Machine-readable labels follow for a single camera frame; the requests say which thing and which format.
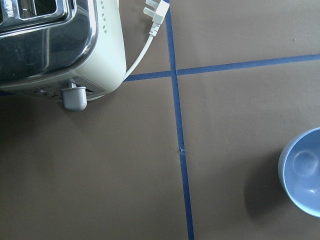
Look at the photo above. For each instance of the blue bowl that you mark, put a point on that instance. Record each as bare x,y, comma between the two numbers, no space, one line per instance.
299,171

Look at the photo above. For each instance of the cream and chrome toaster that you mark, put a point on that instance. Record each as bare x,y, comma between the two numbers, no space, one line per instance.
68,51

